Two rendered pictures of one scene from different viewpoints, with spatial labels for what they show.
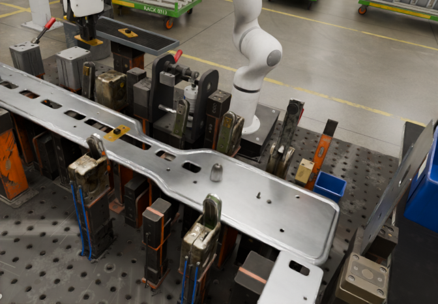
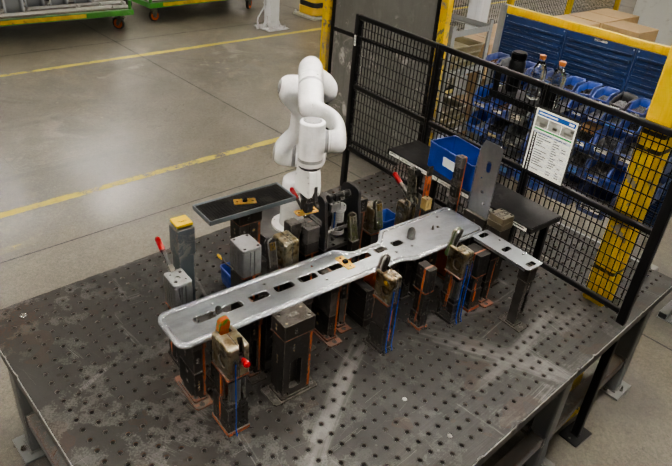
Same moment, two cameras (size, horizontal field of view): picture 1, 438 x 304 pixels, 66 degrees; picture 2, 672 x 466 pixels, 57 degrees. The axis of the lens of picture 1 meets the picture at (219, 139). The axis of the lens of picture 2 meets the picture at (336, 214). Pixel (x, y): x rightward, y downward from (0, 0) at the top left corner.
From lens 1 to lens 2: 2.15 m
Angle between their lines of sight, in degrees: 52
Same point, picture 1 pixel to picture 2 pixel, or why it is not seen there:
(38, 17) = not seen: outside the picture
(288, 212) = (447, 224)
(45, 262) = (383, 373)
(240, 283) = (483, 256)
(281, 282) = (490, 242)
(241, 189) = (424, 232)
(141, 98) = (315, 236)
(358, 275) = (502, 216)
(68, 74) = (257, 261)
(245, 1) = not seen: hidden behind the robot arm
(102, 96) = (292, 256)
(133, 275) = (412, 333)
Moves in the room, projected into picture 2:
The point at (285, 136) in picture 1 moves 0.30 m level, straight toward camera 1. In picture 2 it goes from (412, 191) to (472, 220)
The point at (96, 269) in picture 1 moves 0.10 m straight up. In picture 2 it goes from (399, 349) to (403, 329)
